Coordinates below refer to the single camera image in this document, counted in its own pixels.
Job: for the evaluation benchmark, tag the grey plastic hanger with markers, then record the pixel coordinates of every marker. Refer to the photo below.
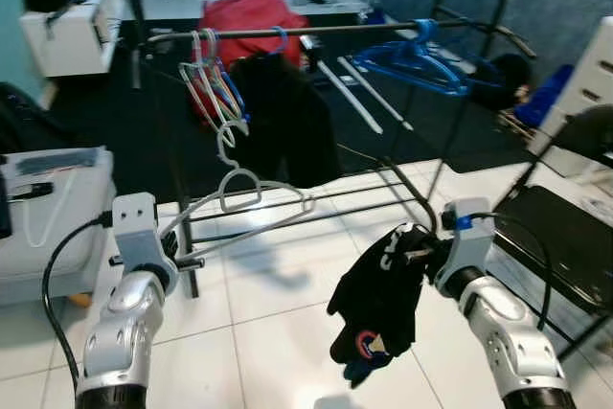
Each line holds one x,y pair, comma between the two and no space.
239,208

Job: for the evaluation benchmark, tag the black t-shirt white print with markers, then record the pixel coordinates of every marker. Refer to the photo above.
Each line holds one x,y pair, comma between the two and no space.
383,304

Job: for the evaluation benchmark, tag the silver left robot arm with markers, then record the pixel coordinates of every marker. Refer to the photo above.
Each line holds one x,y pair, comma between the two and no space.
124,332

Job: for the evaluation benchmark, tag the blue plastic hanger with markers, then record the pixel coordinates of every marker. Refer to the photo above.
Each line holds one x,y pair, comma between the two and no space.
284,40

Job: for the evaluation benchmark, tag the black metal chair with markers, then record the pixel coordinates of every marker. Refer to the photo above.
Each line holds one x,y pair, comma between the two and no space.
565,237

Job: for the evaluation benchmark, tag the black carpet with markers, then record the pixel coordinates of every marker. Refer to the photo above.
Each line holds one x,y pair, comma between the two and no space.
115,122

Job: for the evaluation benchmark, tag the flat grey pad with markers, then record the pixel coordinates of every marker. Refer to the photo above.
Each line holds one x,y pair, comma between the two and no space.
57,160

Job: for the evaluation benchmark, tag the bundle of pastel hangers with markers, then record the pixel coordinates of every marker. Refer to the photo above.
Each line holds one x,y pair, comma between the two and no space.
215,83

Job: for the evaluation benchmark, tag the round black bag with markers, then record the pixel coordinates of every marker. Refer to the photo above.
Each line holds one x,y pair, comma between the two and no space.
508,79

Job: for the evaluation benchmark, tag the blue garment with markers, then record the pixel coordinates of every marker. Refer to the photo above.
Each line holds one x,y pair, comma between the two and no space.
546,98

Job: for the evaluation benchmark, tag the black backpack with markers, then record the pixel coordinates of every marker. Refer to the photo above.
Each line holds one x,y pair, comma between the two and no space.
14,117

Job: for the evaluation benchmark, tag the white drawer cabinet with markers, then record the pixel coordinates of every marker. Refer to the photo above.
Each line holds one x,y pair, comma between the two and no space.
589,83

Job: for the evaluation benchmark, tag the white shelf unit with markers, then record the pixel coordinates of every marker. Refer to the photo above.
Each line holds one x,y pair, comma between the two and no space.
67,45

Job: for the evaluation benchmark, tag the red cloth cover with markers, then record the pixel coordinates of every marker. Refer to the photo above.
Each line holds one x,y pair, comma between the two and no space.
254,16

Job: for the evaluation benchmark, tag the black metal clothes rack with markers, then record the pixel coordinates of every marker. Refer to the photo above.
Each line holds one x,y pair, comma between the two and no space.
335,29

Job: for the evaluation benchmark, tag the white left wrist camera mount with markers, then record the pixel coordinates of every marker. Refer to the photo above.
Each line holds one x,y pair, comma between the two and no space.
139,222

